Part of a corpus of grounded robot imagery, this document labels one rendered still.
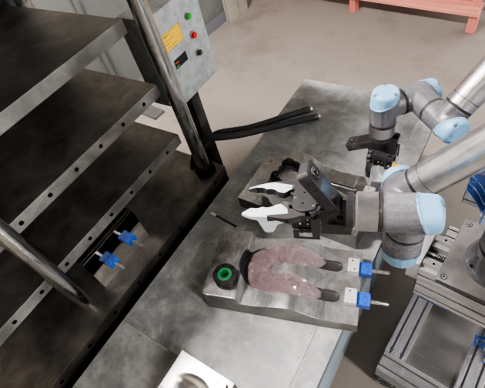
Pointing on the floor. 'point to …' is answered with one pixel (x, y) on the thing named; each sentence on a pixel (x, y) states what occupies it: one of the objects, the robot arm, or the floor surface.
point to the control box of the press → (178, 56)
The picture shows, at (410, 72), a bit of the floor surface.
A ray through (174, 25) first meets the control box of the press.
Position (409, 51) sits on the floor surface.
